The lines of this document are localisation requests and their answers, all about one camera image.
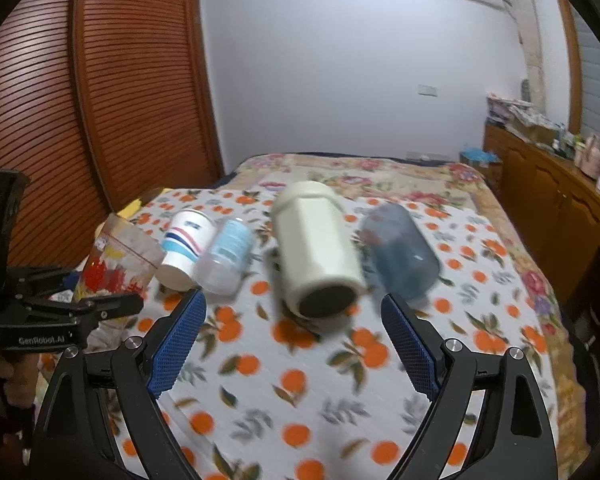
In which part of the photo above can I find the white paper cup striped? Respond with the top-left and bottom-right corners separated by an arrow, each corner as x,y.
156,209 -> 216,292

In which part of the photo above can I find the wooden sideboard cabinet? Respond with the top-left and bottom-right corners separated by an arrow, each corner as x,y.
483,124 -> 600,323

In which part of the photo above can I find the brown louvered wardrobe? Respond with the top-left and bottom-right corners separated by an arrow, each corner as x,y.
0,0 -> 224,266

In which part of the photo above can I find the blue packet on bed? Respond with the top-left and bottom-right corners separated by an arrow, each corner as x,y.
460,148 -> 501,168

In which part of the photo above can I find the clear plastic cup blue label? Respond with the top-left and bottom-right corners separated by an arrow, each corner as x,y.
195,217 -> 254,296

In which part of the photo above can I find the cream plastic mug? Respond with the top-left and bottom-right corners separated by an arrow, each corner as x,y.
270,181 -> 366,318

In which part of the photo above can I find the orange print white cloth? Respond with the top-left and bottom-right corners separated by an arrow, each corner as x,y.
34,186 -> 562,480

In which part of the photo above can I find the clutter on sideboard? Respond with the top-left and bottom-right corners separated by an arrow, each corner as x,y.
486,93 -> 600,193

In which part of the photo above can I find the blue translucent cup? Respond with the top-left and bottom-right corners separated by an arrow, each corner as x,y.
361,203 -> 441,302

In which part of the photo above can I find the person's left hand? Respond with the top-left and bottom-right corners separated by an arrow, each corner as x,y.
0,353 -> 40,408

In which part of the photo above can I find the white wall switch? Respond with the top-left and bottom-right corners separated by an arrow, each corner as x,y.
417,84 -> 438,96

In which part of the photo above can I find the floral bed blanket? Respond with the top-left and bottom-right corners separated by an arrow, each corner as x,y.
224,153 -> 590,479

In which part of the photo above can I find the clear glass red character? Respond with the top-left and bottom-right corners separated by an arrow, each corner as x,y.
73,214 -> 166,302

